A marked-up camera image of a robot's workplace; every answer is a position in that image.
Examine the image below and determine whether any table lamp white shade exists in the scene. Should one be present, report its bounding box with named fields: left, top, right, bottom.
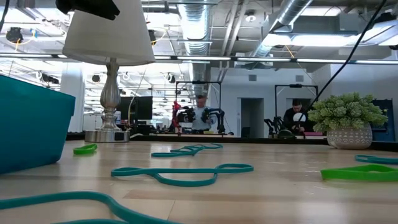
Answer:
left=62, top=0, right=156, bottom=144

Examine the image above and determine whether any small green rubber band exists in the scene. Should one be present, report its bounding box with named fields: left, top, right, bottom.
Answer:
left=73, top=143, right=98, bottom=156

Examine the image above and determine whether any twisted teal rubber band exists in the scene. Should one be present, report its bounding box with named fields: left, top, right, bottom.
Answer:
left=151, top=142, right=223, bottom=158

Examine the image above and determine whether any thick teal rubber band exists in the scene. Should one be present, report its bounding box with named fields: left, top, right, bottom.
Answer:
left=0, top=190, right=184, bottom=224

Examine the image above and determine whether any long looped teal rubber band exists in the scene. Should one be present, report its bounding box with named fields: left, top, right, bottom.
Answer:
left=110, top=164, right=254, bottom=188

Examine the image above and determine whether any large green rubber band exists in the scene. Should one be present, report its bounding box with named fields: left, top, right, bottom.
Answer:
left=320, top=164, right=398, bottom=183

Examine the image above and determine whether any teal plastic bin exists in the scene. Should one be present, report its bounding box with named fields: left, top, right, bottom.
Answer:
left=0, top=74, right=76, bottom=175

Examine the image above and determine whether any white building column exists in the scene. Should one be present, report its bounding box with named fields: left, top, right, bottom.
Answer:
left=60, top=63, right=85, bottom=134

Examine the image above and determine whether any black computer monitor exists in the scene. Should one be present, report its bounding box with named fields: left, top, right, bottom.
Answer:
left=116, top=96, right=154, bottom=121

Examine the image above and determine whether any person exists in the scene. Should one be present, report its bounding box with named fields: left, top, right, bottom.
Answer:
left=282, top=98, right=315, bottom=135
left=190, top=94, right=218, bottom=134

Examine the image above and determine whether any long linear ceiling light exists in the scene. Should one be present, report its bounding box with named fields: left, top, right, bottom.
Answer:
left=0, top=52, right=398, bottom=65

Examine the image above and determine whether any green dome object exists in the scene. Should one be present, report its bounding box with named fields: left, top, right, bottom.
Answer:
left=277, top=129, right=297, bottom=139

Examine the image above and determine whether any potted succulent in white pot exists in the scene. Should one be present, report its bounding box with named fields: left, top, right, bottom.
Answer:
left=307, top=92, right=389, bottom=150

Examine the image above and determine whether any blue cabinet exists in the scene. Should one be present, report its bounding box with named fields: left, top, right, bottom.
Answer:
left=371, top=98, right=396, bottom=142

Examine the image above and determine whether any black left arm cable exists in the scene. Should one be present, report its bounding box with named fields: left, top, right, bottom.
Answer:
left=0, top=0, right=11, bottom=32

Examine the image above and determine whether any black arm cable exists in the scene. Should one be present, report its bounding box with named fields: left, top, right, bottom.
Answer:
left=297, top=0, right=388, bottom=126
left=0, top=0, right=11, bottom=32

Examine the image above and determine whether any silver ventilation duct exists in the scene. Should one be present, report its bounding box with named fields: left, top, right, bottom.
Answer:
left=245, top=0, right=313, bottom=68
left=177, top=0, right=212, bottom=97

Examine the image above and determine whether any black gantry frame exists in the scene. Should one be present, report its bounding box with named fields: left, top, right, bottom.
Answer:
left=175, top=80, right=223, bottom=135
left=274, top=83, right=319, bottom=119

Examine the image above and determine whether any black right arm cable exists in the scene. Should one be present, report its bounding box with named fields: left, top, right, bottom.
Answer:
left=297, top=0, right=388, bottom=126

